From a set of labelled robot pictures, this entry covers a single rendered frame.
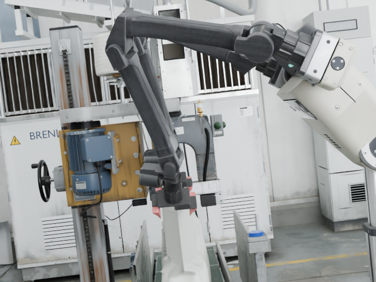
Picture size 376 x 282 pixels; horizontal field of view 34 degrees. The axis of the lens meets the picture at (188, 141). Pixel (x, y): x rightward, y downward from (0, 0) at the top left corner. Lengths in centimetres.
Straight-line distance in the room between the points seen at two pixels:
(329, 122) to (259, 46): 33
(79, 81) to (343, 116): 123
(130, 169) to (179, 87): 227
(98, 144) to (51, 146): 308
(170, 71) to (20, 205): 176
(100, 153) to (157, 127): 55
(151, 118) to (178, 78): 299
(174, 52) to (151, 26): 351
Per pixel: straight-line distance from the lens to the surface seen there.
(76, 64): 258
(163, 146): 177
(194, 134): 249
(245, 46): 156
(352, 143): 181
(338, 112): 173
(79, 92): 258
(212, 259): 403
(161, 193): 194
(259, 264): 248
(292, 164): 667
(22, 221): 545
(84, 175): 232
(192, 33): 160
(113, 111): 235
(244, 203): 530
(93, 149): 225
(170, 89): 471
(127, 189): 252
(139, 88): 171
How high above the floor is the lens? 137
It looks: 3 degrees down
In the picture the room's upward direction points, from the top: 7 degrees counter-clockwise
